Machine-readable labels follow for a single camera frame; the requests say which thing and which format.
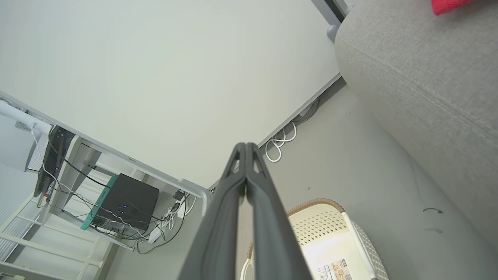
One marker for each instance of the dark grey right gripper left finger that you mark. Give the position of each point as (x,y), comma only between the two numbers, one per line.
(218,229)

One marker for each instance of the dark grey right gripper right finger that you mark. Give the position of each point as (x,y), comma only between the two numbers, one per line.
(268,233)

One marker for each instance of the red fleece garment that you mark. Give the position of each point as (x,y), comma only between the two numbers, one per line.
(447,6)

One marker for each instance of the white perforated laundry basket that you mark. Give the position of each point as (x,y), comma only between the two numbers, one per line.
(330,237)

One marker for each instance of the paper sticker in basket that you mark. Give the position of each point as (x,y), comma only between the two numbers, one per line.
(334,270)

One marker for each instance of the black power adapter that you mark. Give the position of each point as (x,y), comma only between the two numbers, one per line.
(178,195)

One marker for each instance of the white power strip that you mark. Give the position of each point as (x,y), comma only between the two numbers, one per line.
(165,221)

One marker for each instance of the black desktop computer box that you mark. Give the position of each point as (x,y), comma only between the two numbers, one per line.
(128,200)

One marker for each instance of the teal flat board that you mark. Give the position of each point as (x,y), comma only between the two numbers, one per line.
(99,202)

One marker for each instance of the black computer monitor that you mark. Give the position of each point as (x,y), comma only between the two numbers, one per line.
(52,159)

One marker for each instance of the grey fabric sofa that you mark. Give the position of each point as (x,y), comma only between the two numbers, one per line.
(428,97)

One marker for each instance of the narrow white partition panel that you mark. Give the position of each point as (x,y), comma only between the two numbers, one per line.
(346,3)

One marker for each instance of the white metal desk frame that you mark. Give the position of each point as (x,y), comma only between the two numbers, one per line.
(46,241)

